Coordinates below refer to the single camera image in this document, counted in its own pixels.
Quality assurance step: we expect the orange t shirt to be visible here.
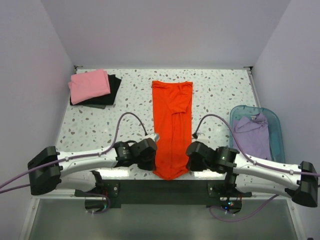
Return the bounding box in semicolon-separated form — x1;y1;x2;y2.
152;81;193;181

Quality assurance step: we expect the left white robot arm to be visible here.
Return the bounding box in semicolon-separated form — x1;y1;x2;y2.
27;133;159;196

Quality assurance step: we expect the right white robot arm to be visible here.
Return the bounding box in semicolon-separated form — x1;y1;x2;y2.
186;141;320;208

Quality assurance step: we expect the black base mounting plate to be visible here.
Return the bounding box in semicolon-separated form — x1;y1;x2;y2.
89;179;252;208

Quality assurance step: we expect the lavender t shirt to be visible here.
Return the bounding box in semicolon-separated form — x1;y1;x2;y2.
233;113;272;160

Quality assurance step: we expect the folded black t shirt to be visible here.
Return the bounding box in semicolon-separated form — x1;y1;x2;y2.
75;74;122;109

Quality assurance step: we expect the teal plastic basket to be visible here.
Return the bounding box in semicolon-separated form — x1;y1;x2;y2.
229;105;286;163

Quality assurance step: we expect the folded pink t shirt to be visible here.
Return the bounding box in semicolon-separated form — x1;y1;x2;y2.
68;69;111;105

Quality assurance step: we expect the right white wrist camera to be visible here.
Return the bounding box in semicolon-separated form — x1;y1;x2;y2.
192;132;209;145

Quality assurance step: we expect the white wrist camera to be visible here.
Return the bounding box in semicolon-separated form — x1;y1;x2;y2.
192;132;209;145
143;133;160;143

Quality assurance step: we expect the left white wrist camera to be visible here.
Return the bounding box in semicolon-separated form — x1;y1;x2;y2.
143;133;160;143

